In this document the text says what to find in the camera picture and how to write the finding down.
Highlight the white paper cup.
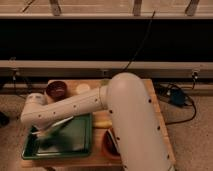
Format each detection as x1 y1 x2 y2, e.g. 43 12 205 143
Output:
76 83 90 94

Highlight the green plastic tray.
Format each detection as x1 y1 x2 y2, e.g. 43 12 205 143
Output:
22 114 92 160

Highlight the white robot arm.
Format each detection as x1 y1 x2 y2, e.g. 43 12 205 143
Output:
21 73 175 171

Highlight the orange bowl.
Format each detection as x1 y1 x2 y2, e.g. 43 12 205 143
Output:
101 128 120 160

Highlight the striped block in bowl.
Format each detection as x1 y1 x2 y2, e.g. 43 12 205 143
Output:
107 128 120 155

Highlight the black power cable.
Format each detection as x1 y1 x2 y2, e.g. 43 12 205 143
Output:
119 10 157 75

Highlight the dark red bowl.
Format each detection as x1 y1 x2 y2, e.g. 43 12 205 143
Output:
46 81 67 101

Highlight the wooden table board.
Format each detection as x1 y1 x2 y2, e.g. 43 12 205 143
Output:
21 79 176 171

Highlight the white handled brush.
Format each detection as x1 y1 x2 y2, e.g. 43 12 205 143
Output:
31 116 74 137

